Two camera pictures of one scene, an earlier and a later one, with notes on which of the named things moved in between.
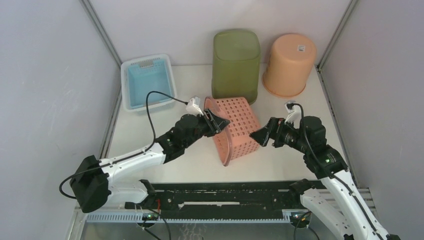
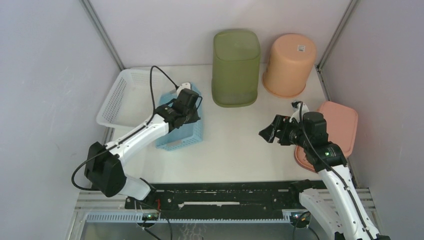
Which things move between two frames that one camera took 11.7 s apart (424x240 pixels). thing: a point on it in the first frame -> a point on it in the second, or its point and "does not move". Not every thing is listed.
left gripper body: (200, 131) -> (192, 116)
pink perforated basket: (234, 141) -> (342, 122)
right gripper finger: (279, 122) does not move
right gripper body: (289, 136) does not move
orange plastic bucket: (291, 58) does not move
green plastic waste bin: (236, 62) does not move
